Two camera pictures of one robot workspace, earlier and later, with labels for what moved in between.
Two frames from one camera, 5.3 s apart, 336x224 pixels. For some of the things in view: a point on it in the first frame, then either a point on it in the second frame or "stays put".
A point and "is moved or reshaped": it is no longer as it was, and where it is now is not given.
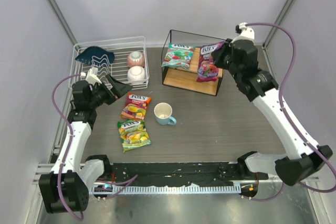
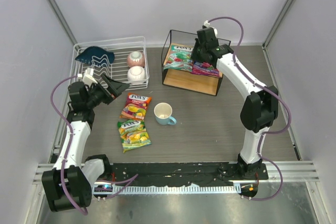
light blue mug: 163,112 stays put
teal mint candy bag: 178,56 stays put
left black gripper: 110,87 stays put
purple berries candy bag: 208,70 is moved or reshaped
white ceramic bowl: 136,73 stays put
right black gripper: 220,57 → 199,54
